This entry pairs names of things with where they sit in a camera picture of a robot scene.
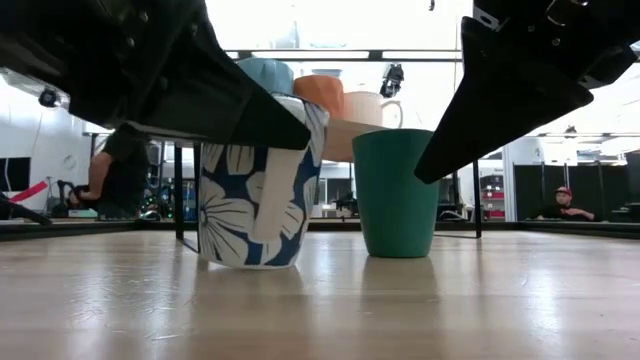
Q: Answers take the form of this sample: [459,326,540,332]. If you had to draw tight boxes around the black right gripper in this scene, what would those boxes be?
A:
[413,0,640,185]

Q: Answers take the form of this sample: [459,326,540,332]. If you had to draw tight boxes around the light blue cup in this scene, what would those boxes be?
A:
[235,57,295,97]

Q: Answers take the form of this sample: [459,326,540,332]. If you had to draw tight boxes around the orange faceted mug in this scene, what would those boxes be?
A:
[293,74,346,120]

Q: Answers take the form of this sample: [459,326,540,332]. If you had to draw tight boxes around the blue white floral mug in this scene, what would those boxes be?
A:
[197,94,331,271]

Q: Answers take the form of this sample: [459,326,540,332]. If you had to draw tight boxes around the cream ribbed mug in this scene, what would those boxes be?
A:
[343,90,404,129]

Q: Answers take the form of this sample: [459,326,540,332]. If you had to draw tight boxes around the green cup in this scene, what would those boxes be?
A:
[352,128,440,259]

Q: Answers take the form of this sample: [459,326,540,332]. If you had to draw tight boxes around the black room partition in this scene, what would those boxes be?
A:
[513,152,640,222]

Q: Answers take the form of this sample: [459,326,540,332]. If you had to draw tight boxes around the person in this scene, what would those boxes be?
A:
[535,185,597,223]
[68,124,151,221]

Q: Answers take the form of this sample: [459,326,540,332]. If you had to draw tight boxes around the black monitor screen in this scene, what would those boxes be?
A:
[0,157,31,193]

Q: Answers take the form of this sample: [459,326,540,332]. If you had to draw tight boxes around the round black ceiling camera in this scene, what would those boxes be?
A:
[38,87,61,109]

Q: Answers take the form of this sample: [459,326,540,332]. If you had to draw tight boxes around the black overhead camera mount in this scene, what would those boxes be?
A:
[379,63,405,99]

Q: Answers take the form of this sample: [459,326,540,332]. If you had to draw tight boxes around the pink strap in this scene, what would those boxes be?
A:
[8,180,50,204]

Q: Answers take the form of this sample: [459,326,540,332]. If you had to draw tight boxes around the black table edge frame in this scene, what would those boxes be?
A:
[0,218,640,242]

